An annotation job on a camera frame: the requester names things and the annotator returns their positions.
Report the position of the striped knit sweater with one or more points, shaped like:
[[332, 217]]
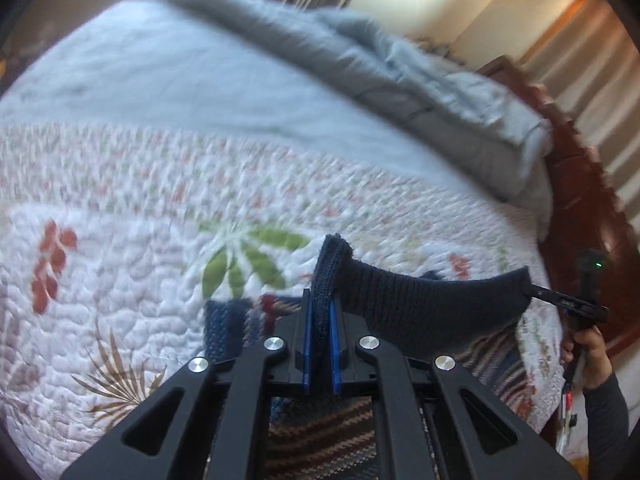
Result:
[[425, 305]]

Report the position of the grey duvet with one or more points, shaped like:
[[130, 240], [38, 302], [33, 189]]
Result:
[[350, 60]]

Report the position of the person's right hand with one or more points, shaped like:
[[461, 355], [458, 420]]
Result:
[[592, 360]]

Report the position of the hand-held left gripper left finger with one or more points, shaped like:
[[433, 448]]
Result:
[[307, 350]]

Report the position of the patterned pillow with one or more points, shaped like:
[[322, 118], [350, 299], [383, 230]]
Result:
[[435, 47]]

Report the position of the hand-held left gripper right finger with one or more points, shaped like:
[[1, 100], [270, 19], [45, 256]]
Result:
[[336, 355]]

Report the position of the person's right forearm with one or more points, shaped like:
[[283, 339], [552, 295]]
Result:
[[607, 430]]

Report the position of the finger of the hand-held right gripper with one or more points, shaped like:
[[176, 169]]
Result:
[[550, 297]]

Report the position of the beige curtain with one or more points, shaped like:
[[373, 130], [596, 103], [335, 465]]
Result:
[[600, 85]]

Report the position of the floral quilted bedspread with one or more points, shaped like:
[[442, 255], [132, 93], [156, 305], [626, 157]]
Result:
[[150, 185]]

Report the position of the wooden headboard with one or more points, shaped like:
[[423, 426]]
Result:
[[575, 185]]

